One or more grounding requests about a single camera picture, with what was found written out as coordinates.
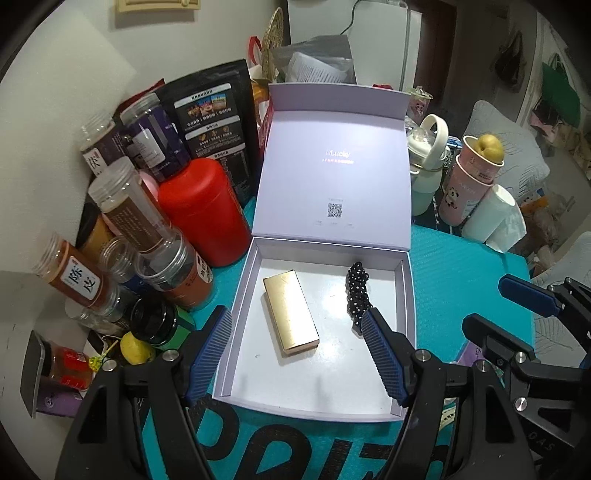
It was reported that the black polka-dot hair clip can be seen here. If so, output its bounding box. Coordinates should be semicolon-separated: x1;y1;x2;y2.
345;261;373;337

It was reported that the orange packet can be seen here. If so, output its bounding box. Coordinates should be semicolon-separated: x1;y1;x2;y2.
252;80;271;139

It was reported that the black cable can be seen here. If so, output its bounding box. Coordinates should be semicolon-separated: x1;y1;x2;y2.
339;0;366;35

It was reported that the yellow pear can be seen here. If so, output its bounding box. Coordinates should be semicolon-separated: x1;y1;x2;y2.
475;134;505;164

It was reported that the clear jar with dark label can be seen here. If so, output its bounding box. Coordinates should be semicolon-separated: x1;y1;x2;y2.
79;112;127;178

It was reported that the grey quilted cushion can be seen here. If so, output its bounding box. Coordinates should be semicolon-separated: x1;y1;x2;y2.
462;99;550;190

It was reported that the white bottle with handle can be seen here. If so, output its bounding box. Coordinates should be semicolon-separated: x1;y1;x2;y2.
406;113;450;217

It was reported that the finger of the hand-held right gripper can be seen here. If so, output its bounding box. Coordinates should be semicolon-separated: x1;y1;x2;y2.
462;313;591;432
499;274;591;325

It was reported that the pink panda cup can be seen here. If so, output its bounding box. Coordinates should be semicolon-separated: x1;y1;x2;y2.
438;154;490;227

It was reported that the black printed pouch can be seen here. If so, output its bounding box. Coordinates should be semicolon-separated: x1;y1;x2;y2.
159;59;262;208

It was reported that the clear jar with brown label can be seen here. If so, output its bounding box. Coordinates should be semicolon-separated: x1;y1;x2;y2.
88;157;174;254

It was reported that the white rectangular device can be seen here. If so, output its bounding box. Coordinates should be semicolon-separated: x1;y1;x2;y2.
21;330;48;418

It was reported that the green bag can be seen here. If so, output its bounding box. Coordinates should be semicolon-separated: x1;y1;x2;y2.
541;62;580;127

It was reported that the pink paper cup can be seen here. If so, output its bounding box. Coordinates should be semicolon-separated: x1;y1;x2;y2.
457;135;505;185

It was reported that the lavender gift box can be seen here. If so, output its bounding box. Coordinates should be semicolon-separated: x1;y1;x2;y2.
211;82;419;423

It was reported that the grey plastic bag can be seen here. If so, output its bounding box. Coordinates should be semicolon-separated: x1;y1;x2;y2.
270;34;357;85

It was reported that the wooden picture frame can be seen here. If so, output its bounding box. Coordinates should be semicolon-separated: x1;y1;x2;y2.
115;0;171;14

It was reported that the red plastic canister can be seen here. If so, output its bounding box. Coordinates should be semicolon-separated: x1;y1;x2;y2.
157;158;254;267

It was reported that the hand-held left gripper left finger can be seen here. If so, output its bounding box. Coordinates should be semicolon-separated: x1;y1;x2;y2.
55;306;234;480

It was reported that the red-labelled jar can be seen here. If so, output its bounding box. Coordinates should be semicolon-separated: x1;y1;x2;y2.
41;342;95;391

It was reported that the clear jar with dark contents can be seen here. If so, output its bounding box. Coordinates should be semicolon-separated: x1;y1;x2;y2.
69;298;136;334

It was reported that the jar with red-brown contents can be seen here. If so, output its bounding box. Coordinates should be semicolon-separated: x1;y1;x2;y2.
31;233;121;308

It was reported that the pink round object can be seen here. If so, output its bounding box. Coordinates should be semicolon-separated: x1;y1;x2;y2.
139;173;160;201

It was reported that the clear jar with purple label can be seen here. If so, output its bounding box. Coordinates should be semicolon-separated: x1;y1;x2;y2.
121;92;192;183

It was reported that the small yellow fruit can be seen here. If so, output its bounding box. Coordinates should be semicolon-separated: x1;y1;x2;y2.
120;333;156;365

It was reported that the woven straw fan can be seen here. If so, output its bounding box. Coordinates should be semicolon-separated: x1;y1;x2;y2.
261;7;284;81

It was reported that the white tissue roll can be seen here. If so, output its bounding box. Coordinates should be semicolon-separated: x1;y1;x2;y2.
463;184;527;252

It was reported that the white printed paper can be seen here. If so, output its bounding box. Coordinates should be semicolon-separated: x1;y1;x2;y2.
288;52;349;84

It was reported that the purple packet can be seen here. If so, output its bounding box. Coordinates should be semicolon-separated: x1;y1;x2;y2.
37;388;88;416

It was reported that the leaf-pattern grey cloth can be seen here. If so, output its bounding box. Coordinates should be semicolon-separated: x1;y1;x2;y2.
531;258;591;367

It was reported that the white cabinet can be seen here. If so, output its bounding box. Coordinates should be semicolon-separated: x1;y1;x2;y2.
286;0;423;90

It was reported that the orange jar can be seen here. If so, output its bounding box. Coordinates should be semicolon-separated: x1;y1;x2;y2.
76;215;114;257

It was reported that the dark hanging bag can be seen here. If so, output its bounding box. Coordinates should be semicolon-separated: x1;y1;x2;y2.
492;30;527;93

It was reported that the gold rectangular box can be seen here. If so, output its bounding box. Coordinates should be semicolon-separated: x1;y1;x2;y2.
262;271;321;357

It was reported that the small cup with pink print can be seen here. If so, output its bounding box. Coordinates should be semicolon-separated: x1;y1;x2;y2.
409;85;435;125

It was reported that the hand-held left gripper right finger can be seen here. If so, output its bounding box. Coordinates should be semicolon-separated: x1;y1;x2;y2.
360;307;542;480

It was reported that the green jar with black lid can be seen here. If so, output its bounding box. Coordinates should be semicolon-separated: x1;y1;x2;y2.
130;298;195;347

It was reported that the small clear jar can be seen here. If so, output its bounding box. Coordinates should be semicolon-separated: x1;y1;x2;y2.
98;236;140;284

